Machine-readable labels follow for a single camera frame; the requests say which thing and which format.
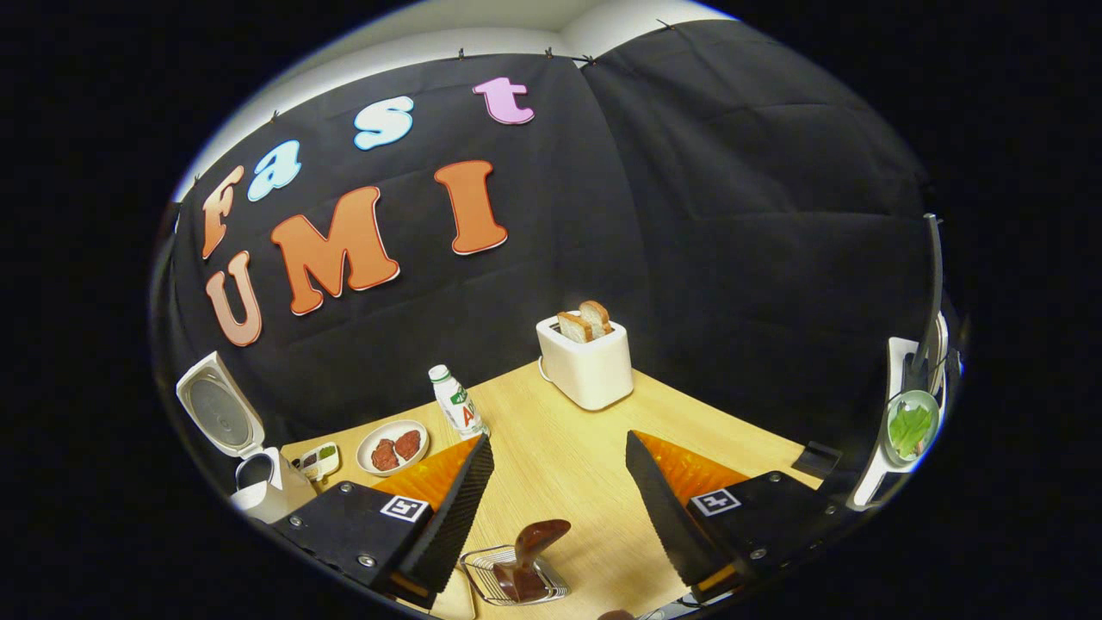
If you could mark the white rice cooker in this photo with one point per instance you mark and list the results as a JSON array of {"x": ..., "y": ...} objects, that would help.
[{"x": 258, "y": 491}]

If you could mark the white oval plate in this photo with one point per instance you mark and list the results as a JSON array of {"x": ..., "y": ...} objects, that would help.
[{"x": 387, "y": 430}]

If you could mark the white drink bottle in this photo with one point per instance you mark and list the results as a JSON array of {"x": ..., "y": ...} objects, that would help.
[{"x": 456, "y": 405}]

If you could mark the green vegetable bowl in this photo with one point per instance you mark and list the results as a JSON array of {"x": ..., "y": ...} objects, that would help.
[{"x": 913, "y": 428}]

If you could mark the brown wooden spoon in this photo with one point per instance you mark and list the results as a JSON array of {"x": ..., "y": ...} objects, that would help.
[{"x": 532, "y": 542}]

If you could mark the white toaster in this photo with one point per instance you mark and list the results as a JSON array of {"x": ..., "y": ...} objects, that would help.
[{"x": 590, "y": 370}]

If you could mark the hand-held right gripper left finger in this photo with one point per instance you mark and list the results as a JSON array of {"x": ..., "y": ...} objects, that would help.
[{"x": 456, "y": 508}]

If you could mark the dark metal pole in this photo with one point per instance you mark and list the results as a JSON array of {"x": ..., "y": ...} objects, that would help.
[{"x": 934, "y": 284}]

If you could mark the small black clip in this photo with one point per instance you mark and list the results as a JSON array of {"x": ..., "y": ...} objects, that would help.
[{"x": 816, "y": 459}]

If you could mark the white divided condiment tray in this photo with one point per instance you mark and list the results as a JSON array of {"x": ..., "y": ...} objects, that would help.
[{"x": 317, "y": 461}]

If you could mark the toasted bread slice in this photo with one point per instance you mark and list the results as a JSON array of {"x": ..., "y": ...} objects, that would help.
[
  {"x": 597, "y": 317},
  {"x": 572, "y": 327}
]

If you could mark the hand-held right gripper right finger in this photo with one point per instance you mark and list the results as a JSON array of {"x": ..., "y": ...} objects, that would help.
[{"x": 667, "y": 517}]

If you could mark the red meat piece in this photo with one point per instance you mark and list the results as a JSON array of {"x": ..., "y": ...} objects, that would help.
[
  {"x": 384, "y": 455},
  {"x": 408, "y": 444}
]

